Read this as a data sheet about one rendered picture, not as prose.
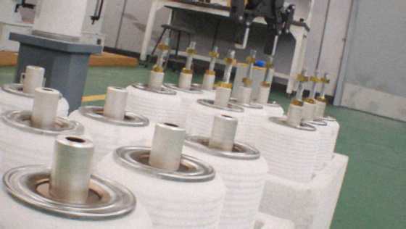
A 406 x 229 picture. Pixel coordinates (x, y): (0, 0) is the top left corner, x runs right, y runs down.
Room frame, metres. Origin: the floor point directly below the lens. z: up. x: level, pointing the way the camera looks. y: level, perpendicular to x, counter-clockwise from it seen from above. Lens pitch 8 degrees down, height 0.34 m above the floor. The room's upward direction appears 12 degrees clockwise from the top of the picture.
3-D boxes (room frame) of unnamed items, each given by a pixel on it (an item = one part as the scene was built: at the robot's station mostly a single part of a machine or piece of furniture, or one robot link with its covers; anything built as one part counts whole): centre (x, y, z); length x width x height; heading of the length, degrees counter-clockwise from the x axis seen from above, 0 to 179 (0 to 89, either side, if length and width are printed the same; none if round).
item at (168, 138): (0.37, 0.02, 0.26); 0.02 x 0.02 x 0.03
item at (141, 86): (0.86, 0.09, 0.25); 0.08 x 0.08 x 0.01
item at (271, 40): (0.95, -0.09, 0.36); 0.02 x 0.01 x 0.04; 38
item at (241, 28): (0.90, -0.02, 0.38); 0.03 x 0.01 x 0.05; 128
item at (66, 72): (0.98, 0.32, 0.15); 0.15 x 0.15 x 0.30; 77
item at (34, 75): (0.56, 0.20, 0.26); 0.02 x 0.02 x 0.03
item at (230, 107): (0.82, -0.02, 0.25); 0.08 x 0.08 x 0.01
